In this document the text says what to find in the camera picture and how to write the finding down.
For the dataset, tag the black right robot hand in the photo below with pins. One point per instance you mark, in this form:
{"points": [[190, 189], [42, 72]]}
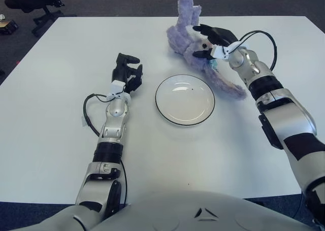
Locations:
{"points": [[221, 36]]}

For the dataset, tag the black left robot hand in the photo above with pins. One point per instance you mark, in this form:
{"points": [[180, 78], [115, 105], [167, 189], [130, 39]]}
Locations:
{"points": [[119, 71]]}

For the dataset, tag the purple plush bunny doll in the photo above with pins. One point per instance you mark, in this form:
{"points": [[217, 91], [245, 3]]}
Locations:
{"points": [[177, 38]]}

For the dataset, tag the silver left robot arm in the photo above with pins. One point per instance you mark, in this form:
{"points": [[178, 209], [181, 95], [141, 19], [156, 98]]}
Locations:
{"points": [[115, 114]]}

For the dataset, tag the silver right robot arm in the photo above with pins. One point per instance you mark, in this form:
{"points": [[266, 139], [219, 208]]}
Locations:
{"points": [[287, 119]]}

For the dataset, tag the white plate with black rim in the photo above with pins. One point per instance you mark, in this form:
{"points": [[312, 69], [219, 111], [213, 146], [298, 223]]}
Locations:
{"points": [[185, 101]]}

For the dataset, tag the black office chair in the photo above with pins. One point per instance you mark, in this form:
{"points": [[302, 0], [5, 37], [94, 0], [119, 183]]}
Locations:
{"points": [[25, 2]]}

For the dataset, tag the yellow and black box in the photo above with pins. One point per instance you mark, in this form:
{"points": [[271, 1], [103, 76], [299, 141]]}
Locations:
{"points": [[7, 26]]}

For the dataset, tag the small white floor item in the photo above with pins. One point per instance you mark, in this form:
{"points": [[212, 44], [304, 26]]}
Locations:
{"points": [[2, 17]]}

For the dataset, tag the silver robot torso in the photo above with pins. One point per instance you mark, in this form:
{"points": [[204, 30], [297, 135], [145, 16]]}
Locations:
{"points": [[162, 210]]}

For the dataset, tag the white left wrist mount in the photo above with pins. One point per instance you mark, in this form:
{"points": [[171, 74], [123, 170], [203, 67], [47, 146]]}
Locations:
{"points": [[117, 85]]}

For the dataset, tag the white wrist mount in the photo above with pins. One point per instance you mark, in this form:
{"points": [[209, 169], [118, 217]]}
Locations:
{"points": [[219, 52], [117, 85]]}

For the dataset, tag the white right wrist mount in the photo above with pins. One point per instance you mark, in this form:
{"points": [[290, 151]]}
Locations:
{"points": [[219, 52]]}

